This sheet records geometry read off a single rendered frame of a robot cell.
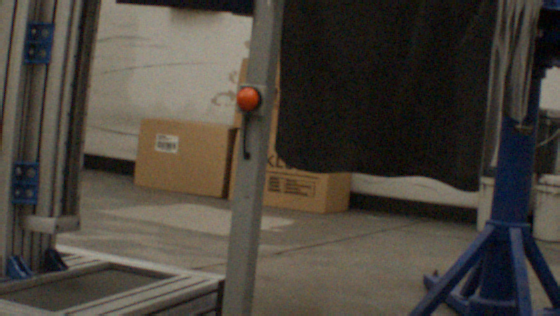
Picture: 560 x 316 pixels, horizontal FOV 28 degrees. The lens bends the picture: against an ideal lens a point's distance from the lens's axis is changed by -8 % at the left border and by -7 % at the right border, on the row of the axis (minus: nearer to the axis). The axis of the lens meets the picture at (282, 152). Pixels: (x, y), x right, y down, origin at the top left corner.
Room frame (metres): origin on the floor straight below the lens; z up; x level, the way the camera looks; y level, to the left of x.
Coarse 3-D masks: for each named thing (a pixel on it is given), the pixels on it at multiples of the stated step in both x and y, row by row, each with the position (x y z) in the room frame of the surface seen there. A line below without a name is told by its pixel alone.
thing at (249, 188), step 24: (264, 0) 2.00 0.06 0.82; (264, 24) 2.00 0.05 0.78; (264, 48) 1.99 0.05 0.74; (264, 72) 1.99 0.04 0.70; (264, 96) 1.98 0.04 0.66; (264, 120) 2.00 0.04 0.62; (240, 144) 2.00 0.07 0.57; (264, 144) 2.01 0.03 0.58; (240, 168) 2.00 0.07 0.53; (264, 168) 2.02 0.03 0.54; (240, 192) 2.00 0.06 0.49; (240, 216) 2.00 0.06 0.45; (240, 240) 2.00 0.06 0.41; (240, 264) 1.99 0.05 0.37; (240, 288) 1.99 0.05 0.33; (240, 312) 1.99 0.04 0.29
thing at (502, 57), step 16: (512, 0) 2.25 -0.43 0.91; (528, 0) 2.39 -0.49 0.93; (512, 16) 2.29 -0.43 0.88; (528, 16) 2.41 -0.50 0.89; (496, 32) 2.14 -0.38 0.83; (512, 32) 2.30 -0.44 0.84; (528, 32) 2.46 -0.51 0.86; (496, 48) 2.21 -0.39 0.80; (512, 48) 2.35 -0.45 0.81; (528, 48) 2.50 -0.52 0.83; (496, 64) 2.21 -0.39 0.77; (512, 64) 2.35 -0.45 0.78; (528, 64) 2.49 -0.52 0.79; (496, 80) 2.21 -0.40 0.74; (512, 80) 2.36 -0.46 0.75; (528, 80) 2.49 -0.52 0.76; (496, 96) 2.22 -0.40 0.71; (512, 96) 2.37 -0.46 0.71; (496, 112) 2.23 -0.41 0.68; (512, 112) 2.37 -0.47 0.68; (496, 128) 2.24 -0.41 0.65; (496, 144) 2.25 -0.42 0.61
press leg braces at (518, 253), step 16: (480, 240) 3.37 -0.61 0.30; (512, 240) 3.34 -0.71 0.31; (528, 240) 3.49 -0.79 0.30; (464, 256) 3.35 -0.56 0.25; (480, 256) 3.36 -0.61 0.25; (512, 256) 3.30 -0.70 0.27; (528, 256) 3.53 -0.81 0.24; (448, 272) 3.32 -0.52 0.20; (464, 272) 3.32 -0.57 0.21; (480, 272) 3.67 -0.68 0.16; (512, 272) 3.28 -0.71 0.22; (544, 272) 3.56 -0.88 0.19; (432, 288) 3.30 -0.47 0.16; (448, 288) 3.29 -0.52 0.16; (464, 288) 3.77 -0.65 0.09; (528, 288) 3.21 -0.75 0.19; (544, 288) 3.61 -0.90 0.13; (432, 304) 3.26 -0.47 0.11; (528, 304) 3.16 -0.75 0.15
